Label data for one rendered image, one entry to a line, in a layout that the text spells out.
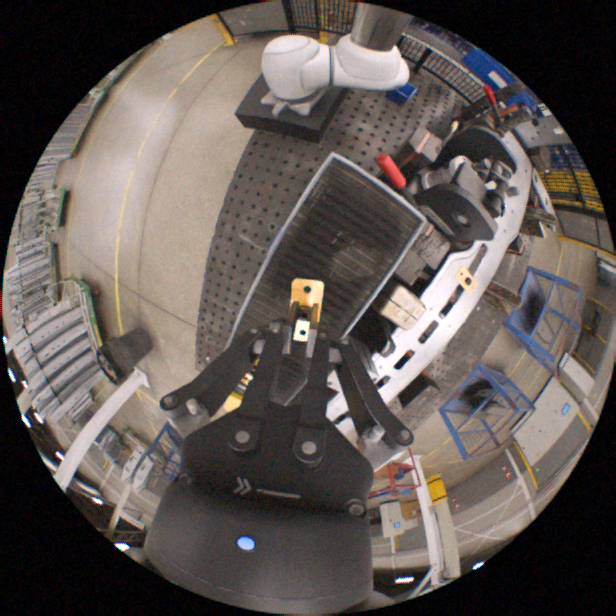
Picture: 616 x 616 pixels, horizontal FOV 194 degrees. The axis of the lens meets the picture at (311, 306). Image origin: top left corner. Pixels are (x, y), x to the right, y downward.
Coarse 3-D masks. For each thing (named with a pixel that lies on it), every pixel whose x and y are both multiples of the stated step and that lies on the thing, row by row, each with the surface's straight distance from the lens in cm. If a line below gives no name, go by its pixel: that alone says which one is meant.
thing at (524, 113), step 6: (522, 108) 65; (528, 108) 67; (516, 114) 67; (522, 114) 65; (528, 114) 65; (510, 120) 67; (516, 120) 67; (522, 120) 66; (534, 120) 67; (504, 126) 69; (510, 126) 68; (504, 132) 70
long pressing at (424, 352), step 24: (528, 168) 94; (528, 192) 87; (504, 216) 66; (504, 240) 66; (456, 264) 50; (480, 264) 57; (432, 288) 47; (480, 288) 59; (432, 312) 50; (456, 312) 55; (408, 336) 49; (432, 336) 53; (384, 360) 51; (408, 360) 54; (384, 384) 58
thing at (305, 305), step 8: (296, 280) 22; (304, 280) 22; (312, 280) 22; (296, 288) 22; (312, 288) 22; (320, 288) 22; (296, 296) 22; (304, 296) 22; (312, 296) 22; (320, 296) 22; (304, 304) 22; (312, 304) 22; (320, 304) 22; (304, 320) 22; (296, 328) 24; (304, 328) 24; (296, 336) 24; (304, 336) 24
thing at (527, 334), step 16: (528, 272) 269; (544, 272) 263; (528, 288) 278; (560, 288) 276; (576, 288) 247; (528, 304) 291; (544, 304) 354; (576, 304) 241; (512, 320) 264; (528, 320) 308; (544, 320) 270; (576, 320) 337; (528, 336) 239; (544, 336) 302; (576, 336) 352; (528, 352) 355; (544, 352) 230
